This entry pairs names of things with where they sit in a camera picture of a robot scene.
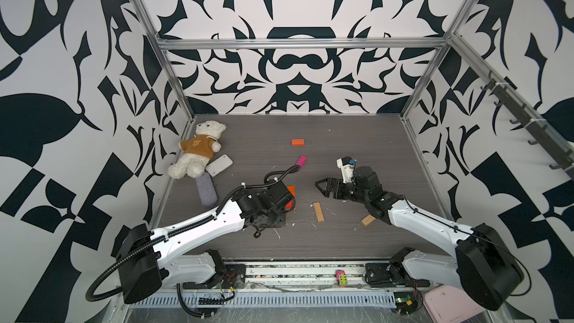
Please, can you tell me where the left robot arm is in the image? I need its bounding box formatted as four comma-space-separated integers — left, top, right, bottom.
116, 182, 294, 304

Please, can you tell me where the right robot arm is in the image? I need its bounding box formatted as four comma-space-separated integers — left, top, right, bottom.
315, 167, 525, 310

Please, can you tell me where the natural wood block centre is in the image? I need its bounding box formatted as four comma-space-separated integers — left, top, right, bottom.
313, 202, 324, 222

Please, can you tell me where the natural wood block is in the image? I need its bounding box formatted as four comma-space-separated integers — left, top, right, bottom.
361, 215, 377, 227
313, 202, 324, 222

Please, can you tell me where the natural wood block right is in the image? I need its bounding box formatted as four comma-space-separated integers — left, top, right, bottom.
361, 215, 377, 227

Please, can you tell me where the magenta block far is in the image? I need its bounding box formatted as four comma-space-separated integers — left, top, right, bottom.
296, 156, 307, 167

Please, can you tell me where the grey cylindrical pouch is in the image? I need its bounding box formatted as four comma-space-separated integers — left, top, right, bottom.
195, 172, 218, 209

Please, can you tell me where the white rectangular case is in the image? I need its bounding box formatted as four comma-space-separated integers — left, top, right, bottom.
206, 154, 233, 177

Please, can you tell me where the white teddy bear brown shirt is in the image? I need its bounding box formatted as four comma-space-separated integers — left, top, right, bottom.
167, 121, 227, 179

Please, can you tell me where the green circuit board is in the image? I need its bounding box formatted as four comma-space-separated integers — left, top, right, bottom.
393, 290, 424, 316

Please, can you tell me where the pink tray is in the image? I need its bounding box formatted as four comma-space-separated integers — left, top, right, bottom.
423, 286, 485, 323

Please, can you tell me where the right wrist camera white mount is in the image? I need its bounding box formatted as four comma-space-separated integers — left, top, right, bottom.
336, 156, 356, 184

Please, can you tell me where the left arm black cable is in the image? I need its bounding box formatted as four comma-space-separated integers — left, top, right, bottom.
84, 164, 302, 302

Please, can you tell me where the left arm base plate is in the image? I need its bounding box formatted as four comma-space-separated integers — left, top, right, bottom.
182, 264, 247, 290

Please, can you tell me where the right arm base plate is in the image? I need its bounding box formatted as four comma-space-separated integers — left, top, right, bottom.
364, 263, 431, 288

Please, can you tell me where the white cable duct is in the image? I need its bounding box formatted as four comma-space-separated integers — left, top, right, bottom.
131, 291, 396, 309

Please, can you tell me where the wall hook rail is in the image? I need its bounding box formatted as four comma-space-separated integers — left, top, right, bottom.
481, 70, 573, 180

